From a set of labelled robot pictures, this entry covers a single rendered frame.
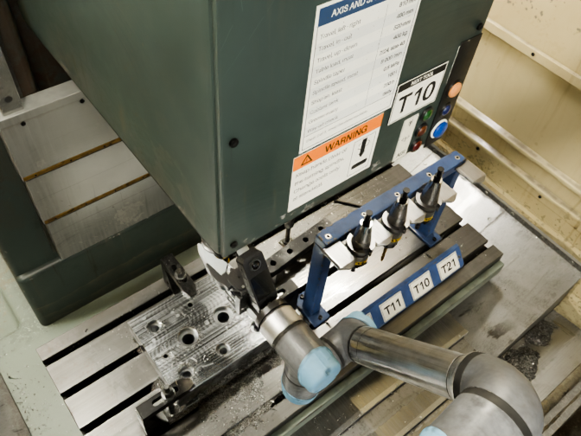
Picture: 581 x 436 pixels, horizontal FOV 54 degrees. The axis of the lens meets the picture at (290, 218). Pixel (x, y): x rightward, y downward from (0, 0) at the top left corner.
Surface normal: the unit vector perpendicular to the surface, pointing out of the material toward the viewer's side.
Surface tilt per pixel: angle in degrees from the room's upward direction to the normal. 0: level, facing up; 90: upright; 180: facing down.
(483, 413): 19
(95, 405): 0
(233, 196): 90
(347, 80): 90
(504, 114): 90
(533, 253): 24
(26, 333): 0
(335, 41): 90
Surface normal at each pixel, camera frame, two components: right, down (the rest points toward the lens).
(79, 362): 0.07, -0.62
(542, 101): -0.79, 0.45
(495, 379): -0.22, -0.94
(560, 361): -0.11, -0.78
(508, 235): -0.25, -0.39
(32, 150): 0.62, 0.65
